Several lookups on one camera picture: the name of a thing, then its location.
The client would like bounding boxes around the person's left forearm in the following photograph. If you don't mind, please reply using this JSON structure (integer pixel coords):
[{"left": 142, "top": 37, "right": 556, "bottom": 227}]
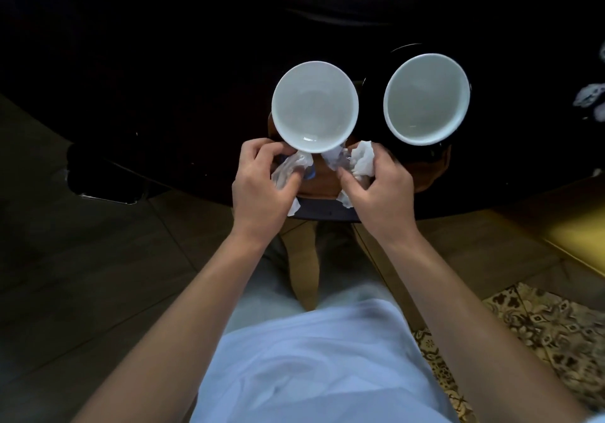
[{"left": 71, "top": 231, "right": 284, "bottom": 423}]

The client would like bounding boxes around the person's right forearm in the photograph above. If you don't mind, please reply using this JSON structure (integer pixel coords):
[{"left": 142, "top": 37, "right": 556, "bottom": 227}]
[{"left": 378, "top": 229, "right": 591, "bottom": 423}]

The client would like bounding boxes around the white ceramic bowl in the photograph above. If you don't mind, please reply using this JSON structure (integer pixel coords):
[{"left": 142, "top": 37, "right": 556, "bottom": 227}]
[
  {"left": 383, "top": 53, "right": 472, "bottom": 147},
  {"left": 271, "top": 61, "right": 360, "bottom": 154}
]

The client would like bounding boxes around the brown wooden stand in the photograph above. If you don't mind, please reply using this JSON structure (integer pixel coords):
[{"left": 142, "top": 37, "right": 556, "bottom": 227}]
[{"left": 268, "top": 80, "right": 453, "bottom": 223}]

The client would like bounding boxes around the person's left hand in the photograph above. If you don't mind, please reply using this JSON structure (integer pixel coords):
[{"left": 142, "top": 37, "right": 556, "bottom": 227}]
[{"left": 231, "top": 138, "right": 306, "bottom": 244}]

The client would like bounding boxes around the patterned floor rug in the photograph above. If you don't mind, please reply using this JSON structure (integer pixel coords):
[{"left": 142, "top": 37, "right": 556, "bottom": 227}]
[{"left": 411, "top": 282, "right": 605, "bottom": 423}]

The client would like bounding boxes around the white paper tissue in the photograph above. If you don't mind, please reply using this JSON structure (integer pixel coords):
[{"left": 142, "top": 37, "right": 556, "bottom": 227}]
[
  {"left": 325, "top": 141, "right": 377, "bottom": 209},
  {"left": 271, "top": 151, "right": 316, "bottom": 216}
]

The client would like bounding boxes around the white lace cloth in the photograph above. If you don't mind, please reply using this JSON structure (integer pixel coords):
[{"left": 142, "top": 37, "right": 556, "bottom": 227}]
[{"left": 572, "top": 42, "right": 605, "bottom": 124}]

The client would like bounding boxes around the person's right hand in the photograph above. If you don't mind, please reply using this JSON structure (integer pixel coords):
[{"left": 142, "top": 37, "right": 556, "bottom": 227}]
[{"left": 337, "top": 148, "right": 419, "bottom": 245}]

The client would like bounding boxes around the tan wooden leg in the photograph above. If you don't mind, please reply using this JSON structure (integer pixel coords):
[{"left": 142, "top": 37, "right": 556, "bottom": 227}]
[{"left": 279, "top": 219, "right": 323, "bottom": 313}]

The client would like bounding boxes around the white shirt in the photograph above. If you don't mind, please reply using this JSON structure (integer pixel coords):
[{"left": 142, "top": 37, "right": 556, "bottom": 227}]
[{"left": 189, "top": 297, "right": 462, "bottom": 423}]

